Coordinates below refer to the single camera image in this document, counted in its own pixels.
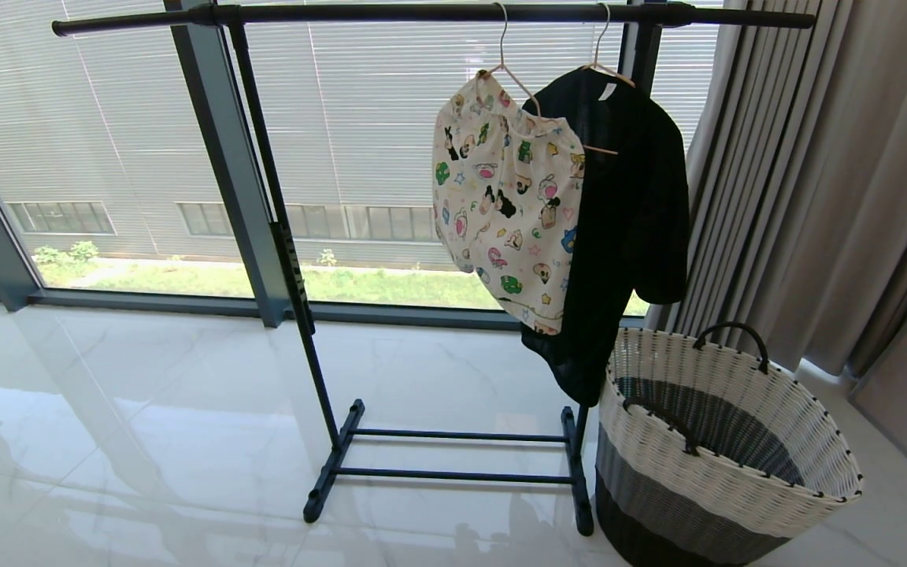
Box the cream printed garment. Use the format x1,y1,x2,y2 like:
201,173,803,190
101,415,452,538
431,69,587,336

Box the black garment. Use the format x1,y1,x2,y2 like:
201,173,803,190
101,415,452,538
520,66,691,409

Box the pink clothes hanger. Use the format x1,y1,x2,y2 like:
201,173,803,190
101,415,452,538
579,2,637,157
479,2,542,117

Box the black clothes rack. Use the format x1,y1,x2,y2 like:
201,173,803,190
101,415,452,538
50,0,818,538

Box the white laundry basket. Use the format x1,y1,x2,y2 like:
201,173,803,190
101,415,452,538
593,321,866,567

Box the beige curtain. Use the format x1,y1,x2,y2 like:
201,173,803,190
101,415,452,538
644,0,907,380

